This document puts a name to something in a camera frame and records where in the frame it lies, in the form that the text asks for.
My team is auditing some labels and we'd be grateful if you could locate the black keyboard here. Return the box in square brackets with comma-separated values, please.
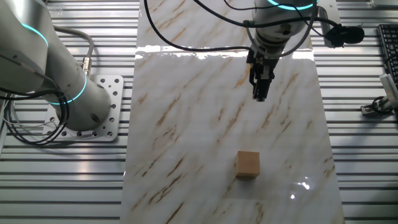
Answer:
[377, 24, 398, 83]

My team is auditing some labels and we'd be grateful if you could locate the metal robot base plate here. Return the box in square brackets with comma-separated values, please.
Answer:
[42, 74, 124, 143]

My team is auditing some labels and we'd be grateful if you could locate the black cable bundle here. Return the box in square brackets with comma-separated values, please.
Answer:
[0, 86, 71, 147]

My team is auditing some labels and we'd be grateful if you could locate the grey wrist cable loop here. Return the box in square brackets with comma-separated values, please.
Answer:
[244, 9, 320, 59]

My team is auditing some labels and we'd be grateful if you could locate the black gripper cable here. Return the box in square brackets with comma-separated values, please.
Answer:
[143, 0, 252, 53]

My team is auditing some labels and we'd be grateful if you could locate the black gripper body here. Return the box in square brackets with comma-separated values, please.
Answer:
[247, 50, 280, 82]

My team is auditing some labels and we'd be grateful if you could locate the grey cable with metal connector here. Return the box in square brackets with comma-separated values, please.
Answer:
[54, 26, 95, 77]

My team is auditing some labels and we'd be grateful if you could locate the small wooden block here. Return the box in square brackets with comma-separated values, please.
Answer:
[234, 151, 261, 179]

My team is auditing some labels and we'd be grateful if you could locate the marble pattern table mat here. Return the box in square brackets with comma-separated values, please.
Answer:
[119, 0, 346, 224]

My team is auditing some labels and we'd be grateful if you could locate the black stand camera cable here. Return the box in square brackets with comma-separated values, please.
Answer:
[371, 95, 387, 114]

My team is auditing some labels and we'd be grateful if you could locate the silver camera on stand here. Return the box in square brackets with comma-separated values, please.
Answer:
[379, 73, 398, 110]

